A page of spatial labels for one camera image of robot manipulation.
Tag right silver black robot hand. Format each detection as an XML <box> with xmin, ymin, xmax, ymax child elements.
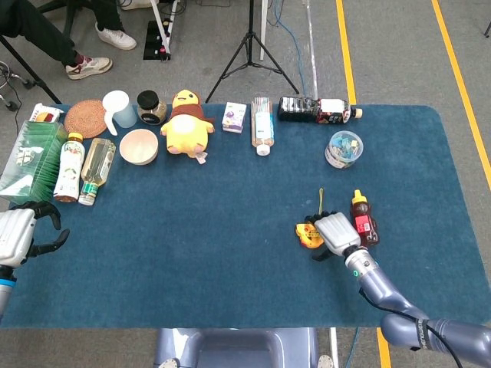
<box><xmin>305</xmin><ymin>209</ymin><xmax>364</xmax><ymax>262</ymax></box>

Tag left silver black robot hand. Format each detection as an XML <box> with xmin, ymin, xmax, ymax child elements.
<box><xmin>0</xmin><ymin>201</ymin><xmax>71</xmax><ymax>269</ymax></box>

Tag small yellow toy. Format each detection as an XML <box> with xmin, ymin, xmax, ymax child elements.
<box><xmin>294</xmin><ymin>187</ymin><xmax>326</xmax><ymax>250</ymax></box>

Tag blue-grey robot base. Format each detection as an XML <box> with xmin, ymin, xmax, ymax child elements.
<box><xmin>153</xmin><ymin>327</ymin><xmax>319</xmax><ymax>368</ymax></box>

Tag honey squeeze bottle yellow cap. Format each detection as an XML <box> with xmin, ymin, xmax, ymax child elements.
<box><xmin>349</xmin><ymin>189</ymin><xmax>380</xmax><ymax>248</ymax></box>

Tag green tea bag box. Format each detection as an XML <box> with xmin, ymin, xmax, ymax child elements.
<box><xmin>0</xmin><ymin>120</ymin><xmax>69</xmax><ymax>208</ymax></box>

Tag white label drink bottle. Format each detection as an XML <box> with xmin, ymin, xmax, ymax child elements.
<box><xmin>53</xmin><ymin>132</ymin><xmax>86</xmax><ymax>203</ymax></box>

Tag clear plastic jar of clips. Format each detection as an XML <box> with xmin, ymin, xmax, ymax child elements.
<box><xmin>325</xmin><ymin>130</ymin><xmax>364</xmax><ymax>169</ymax></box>

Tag yellow oil bottle green label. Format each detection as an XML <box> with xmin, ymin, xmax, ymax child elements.
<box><xmin>77</xmin><ymin>137</ymin><xmax>117</xmax><ymax>207</ymax></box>

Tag blue table mat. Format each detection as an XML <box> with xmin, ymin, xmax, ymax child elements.
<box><xmin>0</xmin><ymin>103</ymin><xmax>491</xmax><ymax>330</ymax></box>

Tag small red white box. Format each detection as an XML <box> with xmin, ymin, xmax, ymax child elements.
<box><xmin>28</xmin><ymin>103</ymin><xmax>64</xmax><ymax>123</ymax></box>

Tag dark tea drink bottle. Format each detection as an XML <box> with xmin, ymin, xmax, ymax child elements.
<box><xmin>277</xmin><ymin>95</ymin><xmax>364</xmax><ymax>126</ymax></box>

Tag round woven coaster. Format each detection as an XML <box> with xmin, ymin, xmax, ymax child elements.
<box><xmin>64</xmin><ymin>99</ymin><xmax>108</xmax><ymax>140</ymax></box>

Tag clear bottle white cap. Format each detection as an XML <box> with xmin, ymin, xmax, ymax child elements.
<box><xmin>250</xmin><ymin>97</ymin><xmax>275</xmax><ymax>157</ymax></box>

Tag beige bowl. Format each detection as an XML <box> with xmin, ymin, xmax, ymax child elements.
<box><xmin>119</xmin><ymin>129</ymin><xmax>160</xmax><ymax>166</ymax></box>

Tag small purple white box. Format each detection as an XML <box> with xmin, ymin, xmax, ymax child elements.
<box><xmin>221</xmin><ymin>101</ymin><xmax>248</xmax><ymax>134</ymax></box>

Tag chrome wheeled stool base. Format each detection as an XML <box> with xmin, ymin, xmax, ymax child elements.
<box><xmin>0</xmin><ymin>61</ymin><xmax>35</xmax><ymax>113</ymax></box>

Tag white pale blue pitcher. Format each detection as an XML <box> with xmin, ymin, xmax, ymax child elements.
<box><xmin>101</xmin><ymin>90</ymin><xmax>138</xmax><ymax>136</ymax></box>

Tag black slanted rod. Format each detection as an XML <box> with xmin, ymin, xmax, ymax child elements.
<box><xmin>0</xmin><ymin>36</ymin><xmax>62</xmax><ymax>105</ymax></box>

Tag glass jar black lid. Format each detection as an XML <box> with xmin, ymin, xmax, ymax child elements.
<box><xmin>137</xmin><ymin>90</ymin><xmax>168</xmax><ymax>127</ymax></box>

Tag yellow plush duck toy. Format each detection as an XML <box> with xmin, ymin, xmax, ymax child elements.
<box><xmin>160</xmin><ymin>89</ymin><xmax>216</xmax><ymax>165</ymax></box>

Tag seated person dark trousers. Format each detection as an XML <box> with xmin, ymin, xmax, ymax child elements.
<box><xmin>0</xmin><ymin>0</ymin><xmax>137</xmax><ymax>81</ymax></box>

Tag black tripod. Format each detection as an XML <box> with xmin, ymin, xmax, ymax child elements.
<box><xmin>205</xmin><ymin>0</ymin><xmax>300</xmax><ymax>104</ymax></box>

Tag black power strip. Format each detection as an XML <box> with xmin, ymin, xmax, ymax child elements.
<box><xmin>143</xmin><ymin>20</ymin><xmax>172</xmax><ymax>61</ymax></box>

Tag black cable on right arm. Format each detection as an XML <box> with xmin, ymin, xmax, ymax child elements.
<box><xmin>358</xmin><ymin>289</ymin><xmax>467</xmax><ymax>368</ymax></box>

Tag blue floor cable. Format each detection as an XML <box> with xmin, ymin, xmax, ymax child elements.
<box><xmin>267</xmin><ymin>0</ymin><xmax>308</xmax><ymax>97</ymax></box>

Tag white vertical post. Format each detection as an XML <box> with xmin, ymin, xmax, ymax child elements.
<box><xmin>259</xmin><ymin>0</ymin><xmax>269</xmax><ymax>61</ymax></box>

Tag white metal frame leg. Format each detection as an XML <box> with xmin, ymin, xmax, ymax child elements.
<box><xmin>148</xmin><ymin>0</ymin><xmax>181</xmax><ymax>58</ymax></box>

